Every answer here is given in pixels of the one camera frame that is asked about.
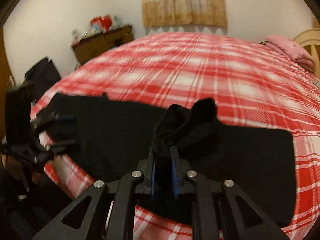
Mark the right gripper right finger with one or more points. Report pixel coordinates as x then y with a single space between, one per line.
180 185

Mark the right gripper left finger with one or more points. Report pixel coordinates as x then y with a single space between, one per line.
147 167

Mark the black pants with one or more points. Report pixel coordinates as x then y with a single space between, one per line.
114 136

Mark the black chair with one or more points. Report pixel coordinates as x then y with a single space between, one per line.
40 77

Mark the brown wooden cabinet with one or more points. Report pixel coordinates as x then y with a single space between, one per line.
91 47

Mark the red plaid bed cover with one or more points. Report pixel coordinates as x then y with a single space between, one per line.
251 84

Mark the red decoration on cabinet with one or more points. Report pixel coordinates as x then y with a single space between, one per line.
103 24

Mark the beige window curtain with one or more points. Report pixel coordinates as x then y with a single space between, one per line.
162 13

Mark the folded pink blanket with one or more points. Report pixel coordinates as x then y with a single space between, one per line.
291 49

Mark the cream wooden headboard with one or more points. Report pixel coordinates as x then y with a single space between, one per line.
310 39

